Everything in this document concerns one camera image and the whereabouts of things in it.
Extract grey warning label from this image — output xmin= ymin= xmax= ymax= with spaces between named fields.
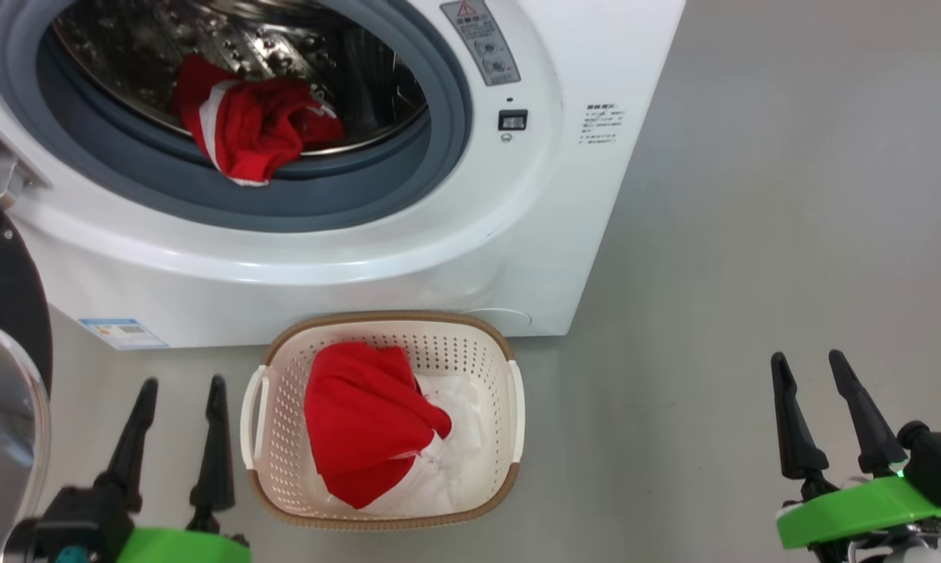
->
xmin=439 ymin=0 xmax=522 ymax=87

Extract grey rubber door gasket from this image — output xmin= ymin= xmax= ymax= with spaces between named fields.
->
xmin=0 ymin=0 xmax=473 ymax=234

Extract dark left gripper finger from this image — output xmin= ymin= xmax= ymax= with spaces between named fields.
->
xmin=189 ymin=375 xmax=236 ymax=533
xmin=95 ymin=378 xmax=160 ymax=513

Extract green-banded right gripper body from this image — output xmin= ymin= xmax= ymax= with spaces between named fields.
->
xmin=775 ymin=474 xmax=941 ymax=563

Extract white front-load washing machine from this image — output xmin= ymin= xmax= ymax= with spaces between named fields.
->
xmin=0 ymin=0 xmax=686 ymax=350

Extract cream perforated laundry basket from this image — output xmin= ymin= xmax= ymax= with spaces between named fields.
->
xmin=239 ymin=311 xmax=526 ymax=533

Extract red garment with white stripe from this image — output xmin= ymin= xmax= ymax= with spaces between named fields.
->
xmin=171 ymin=53 xmax=346 ymax=187

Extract stainless steel washer drum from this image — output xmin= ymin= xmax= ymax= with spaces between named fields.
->
xmin=50 ymin=0 xmax=430 ymax=157

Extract plain red garment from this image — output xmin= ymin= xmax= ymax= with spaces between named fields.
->
xmin=303 ymin=342 xmax=453 ymax=511

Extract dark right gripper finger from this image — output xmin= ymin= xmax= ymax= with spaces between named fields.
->
xmin=770 ymin=352 xmax=840 ymax=501
xmin=828 ymin=350 xmax=907 ymax=478

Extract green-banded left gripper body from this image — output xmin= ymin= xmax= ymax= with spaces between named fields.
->
xmin=114 ymin=528 xmax=252 ymax=563

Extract black round glass washer door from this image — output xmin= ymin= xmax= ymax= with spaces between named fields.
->
xmin=0 ymin=176 xmax=54 ymax=563

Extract blue energy label sticker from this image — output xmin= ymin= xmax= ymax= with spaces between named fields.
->
xmin=77 ymin=317 xmax=171 ymax=350

